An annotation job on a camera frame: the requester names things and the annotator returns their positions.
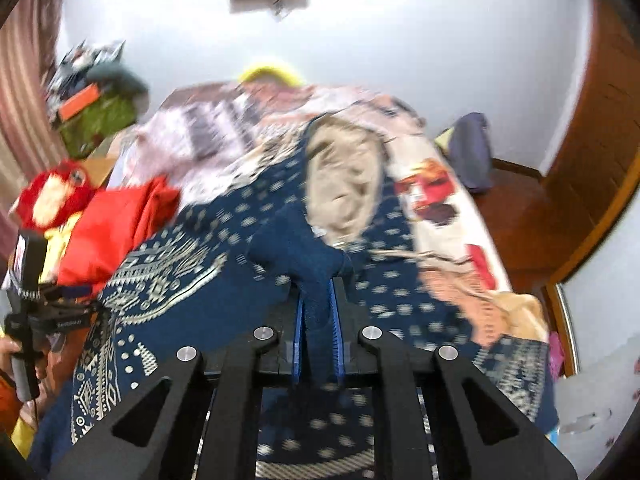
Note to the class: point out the red plush toy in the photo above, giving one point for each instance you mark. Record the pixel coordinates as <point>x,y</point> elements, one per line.
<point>53,196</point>

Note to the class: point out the brown wooden door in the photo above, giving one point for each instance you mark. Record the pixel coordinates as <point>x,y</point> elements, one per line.
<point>603,138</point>

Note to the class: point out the striped pink curtain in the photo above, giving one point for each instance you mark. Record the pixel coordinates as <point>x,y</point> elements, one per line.
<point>29,145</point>

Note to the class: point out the white sliding wardrobe door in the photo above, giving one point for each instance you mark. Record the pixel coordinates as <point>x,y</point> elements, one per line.
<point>595,295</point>

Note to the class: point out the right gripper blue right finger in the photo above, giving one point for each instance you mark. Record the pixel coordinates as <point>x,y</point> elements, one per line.
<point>338,352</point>

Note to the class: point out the red folded garment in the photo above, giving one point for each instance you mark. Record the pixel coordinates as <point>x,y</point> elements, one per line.
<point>113,224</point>

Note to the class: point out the printed patchwork bed sheet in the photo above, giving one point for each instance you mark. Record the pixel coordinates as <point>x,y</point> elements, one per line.
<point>355,143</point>

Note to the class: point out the pink small item on floor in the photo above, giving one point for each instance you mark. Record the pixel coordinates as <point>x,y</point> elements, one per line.
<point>556,356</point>

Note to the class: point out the white hard suitcase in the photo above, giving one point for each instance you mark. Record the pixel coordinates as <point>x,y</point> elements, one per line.
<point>595,405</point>

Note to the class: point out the orange box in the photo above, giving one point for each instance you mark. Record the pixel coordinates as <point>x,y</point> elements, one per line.
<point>78,102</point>

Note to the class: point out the grey green pillow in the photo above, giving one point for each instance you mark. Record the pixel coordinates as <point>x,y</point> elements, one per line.
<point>118,78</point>

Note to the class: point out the yellow garment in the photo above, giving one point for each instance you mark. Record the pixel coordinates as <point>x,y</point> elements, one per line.
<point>57,242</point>

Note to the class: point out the navy patterned hooded garment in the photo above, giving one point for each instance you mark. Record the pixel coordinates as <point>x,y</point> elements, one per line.
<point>217,271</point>

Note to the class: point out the yellow curved bed headboard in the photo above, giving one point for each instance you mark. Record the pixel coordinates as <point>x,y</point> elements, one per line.
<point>273,74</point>

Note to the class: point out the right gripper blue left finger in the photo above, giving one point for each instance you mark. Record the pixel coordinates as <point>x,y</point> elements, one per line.
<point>297,343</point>

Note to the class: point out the purple grey backpack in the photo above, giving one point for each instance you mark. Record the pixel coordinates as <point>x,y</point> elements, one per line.
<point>469,152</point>

